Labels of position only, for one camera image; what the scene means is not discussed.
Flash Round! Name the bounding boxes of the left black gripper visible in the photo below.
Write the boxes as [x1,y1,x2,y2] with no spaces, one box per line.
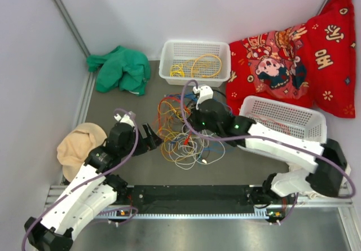
[120,122,164,157]

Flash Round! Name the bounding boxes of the thick yellow ethernet cable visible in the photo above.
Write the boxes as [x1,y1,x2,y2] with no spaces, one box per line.
[191,54,223,79]

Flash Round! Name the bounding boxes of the red cable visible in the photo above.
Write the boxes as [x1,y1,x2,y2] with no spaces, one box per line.
[253,115,291,136]

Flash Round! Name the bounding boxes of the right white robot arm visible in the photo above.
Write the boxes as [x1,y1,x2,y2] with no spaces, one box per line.
[187,99,348,204]

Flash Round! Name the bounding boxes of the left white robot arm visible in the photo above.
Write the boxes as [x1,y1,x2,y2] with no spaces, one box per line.
[23,117,162,250]

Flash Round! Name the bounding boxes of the green cloth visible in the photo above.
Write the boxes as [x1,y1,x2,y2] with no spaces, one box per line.
[86,46,151,96]

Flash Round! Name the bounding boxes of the beige cloth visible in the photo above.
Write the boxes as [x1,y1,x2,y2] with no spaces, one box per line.
[57,122,107,182]

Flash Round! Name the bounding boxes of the white basket at back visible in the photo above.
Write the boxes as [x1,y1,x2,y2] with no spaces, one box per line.
[159,40,231,87]

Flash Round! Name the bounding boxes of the white basket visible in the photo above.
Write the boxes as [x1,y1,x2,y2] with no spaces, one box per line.
[159,40,231,87]
[239,96,327,143]

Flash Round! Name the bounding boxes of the white basket at right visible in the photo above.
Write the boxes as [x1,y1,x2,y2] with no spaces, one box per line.
[239,96,327,143]

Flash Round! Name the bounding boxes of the white cloth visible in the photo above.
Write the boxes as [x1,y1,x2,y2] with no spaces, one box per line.
[287,162,351,199]

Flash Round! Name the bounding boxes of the red patterned cloth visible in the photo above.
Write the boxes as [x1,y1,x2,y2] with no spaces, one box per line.
[226,0,356,118]

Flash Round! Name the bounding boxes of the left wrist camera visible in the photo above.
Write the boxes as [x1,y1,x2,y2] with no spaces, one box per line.
[113,111,135,127]

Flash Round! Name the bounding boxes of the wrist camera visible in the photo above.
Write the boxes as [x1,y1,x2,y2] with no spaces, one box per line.
[113,111,135,127]
[192,85,213,110]

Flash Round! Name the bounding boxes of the white cable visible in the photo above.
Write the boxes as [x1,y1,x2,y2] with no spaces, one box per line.
[168,121,226,170]

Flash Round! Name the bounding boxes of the thin orange cable on table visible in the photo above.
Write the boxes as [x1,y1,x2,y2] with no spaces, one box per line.
[152,98,198,161]

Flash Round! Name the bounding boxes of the blue cable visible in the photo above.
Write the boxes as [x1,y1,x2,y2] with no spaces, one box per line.
[164,91,235,161]

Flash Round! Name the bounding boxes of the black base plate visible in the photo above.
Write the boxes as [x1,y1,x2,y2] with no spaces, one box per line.
[125,185,270,214]

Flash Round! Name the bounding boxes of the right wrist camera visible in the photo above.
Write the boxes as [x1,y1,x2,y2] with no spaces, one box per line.
[192,85,213,110]

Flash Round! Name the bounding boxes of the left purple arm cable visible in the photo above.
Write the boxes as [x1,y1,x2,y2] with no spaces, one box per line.
[21,108,139,251]

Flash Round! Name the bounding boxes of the grey slotted cable duct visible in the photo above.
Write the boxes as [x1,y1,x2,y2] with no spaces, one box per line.
[95,207,285,220]

